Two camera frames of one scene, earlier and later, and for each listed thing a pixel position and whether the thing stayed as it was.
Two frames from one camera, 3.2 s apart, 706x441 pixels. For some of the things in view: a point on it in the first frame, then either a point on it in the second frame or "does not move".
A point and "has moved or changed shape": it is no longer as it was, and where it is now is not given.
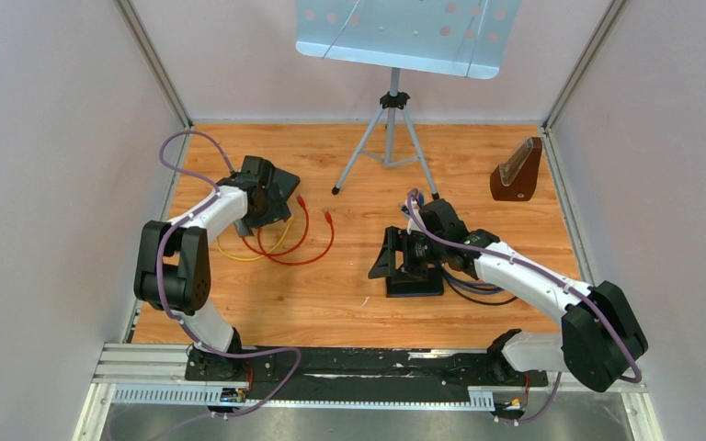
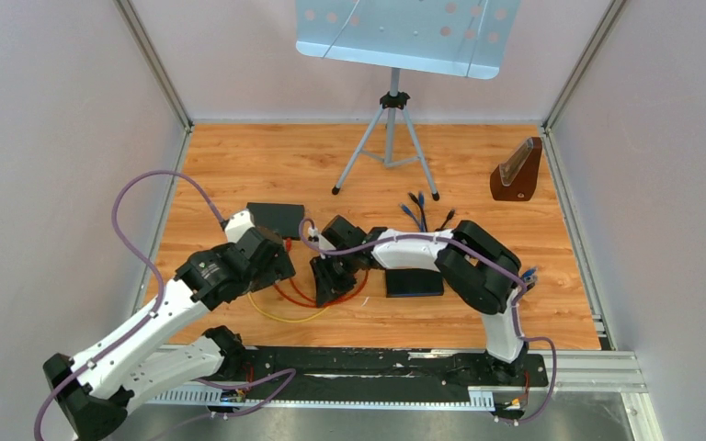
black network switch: x=425 y=281 does not move
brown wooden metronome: x=514 y=178 does not move
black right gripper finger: x=429 y=281 -> x=343 y=281
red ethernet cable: x=304 y=263 has moved or changed shape
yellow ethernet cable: x=257 y=256 has moved or changed shape
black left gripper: x=243 y=228 -> x=281 y=268
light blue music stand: x=458 y=38 does not move
